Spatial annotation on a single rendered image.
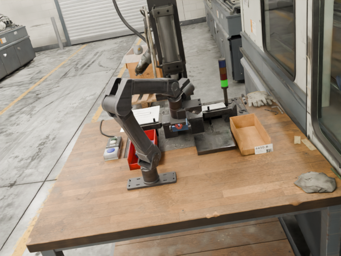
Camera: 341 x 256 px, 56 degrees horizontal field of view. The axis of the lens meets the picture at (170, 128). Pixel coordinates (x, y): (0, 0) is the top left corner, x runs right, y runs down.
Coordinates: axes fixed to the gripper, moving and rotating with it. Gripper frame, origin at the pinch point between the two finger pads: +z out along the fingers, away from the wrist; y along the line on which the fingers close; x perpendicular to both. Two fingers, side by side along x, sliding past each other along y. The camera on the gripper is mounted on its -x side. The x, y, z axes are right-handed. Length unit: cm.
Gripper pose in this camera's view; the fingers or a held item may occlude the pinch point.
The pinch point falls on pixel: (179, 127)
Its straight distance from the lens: 144.5
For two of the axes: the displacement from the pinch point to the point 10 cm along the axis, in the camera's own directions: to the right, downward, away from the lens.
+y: -0.9, -7.7, 6.3
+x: -9.9, 1.5, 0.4
